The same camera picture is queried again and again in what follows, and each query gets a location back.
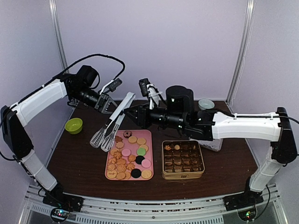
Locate metal serving tongs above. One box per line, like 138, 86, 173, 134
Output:
90, 92, 135, 152

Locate brown leaf cookie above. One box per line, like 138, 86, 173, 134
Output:
164, 145, 171, 151

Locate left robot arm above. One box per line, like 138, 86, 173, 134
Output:
0, 65, 122, 207

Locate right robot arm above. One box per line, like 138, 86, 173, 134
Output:
124, 85, 298, 206

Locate beige round biscuit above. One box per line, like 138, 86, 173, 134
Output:
136, 138, 147, 145
139, 144, 149, 152
128, 136, 137, 144

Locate beige round biscuit top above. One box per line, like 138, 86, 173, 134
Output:
128, 136, 137, 144

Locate chocolate sprinkle donut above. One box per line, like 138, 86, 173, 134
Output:
123, 130, 132, 139

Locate green sandwich cookie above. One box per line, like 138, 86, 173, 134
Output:
136, 147, 147, 156

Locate green plastic bowl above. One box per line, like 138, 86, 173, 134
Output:
64, 118, 83, 134

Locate pink sandwich cookie upper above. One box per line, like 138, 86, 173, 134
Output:
121, 148, 131, 157

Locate pink sandwich cookie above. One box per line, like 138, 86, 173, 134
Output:
142, 159, 151, 168
121, 148, 131, 157

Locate black sandwich cookie upper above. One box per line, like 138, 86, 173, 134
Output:
135, 155, 145, 165

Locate black sandwich cookie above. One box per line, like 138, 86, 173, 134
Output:
131, 168, 142, 178
135, 155, 145, 165

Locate pink plastic tray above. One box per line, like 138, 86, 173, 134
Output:
105, 130, 154, 181

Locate pink sandwich cookie lower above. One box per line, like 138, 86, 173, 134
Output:
142, 159, 151, 168

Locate black sandwich cookie lower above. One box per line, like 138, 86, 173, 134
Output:
131, 168, 142, 178

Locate beige round biscuit corner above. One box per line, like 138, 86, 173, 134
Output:
141, 170, 152, 179

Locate gold cookie tin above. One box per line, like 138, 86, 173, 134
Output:
162, 140, 205, 180

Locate biscuit with pink stick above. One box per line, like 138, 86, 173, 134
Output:
106, 170, 117, 179

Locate pale ceramic bowl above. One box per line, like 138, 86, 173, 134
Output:
198, 98, 215, 111

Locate silver tin lid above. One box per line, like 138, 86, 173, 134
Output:
198, 139, 223, 152

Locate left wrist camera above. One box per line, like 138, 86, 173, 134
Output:
98, 78, 122, 94

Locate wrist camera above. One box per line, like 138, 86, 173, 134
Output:
139, 78, 165, 110
98, 78, 122, 94

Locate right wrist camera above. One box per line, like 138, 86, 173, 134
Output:
139, 78, 165, 110

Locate left aluminium frame post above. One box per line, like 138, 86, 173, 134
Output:
49, 0, 71, 77

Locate aluminium frame post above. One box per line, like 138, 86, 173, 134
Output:
226, 0, 256, 106
49, 0, 71, 77

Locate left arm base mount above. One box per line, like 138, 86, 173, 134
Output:
43, 194, 84, 223

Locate right aluminium frame post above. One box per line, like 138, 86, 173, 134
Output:
226, 0, 256, 106

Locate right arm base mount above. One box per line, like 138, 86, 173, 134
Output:
223, 193, 264, 222

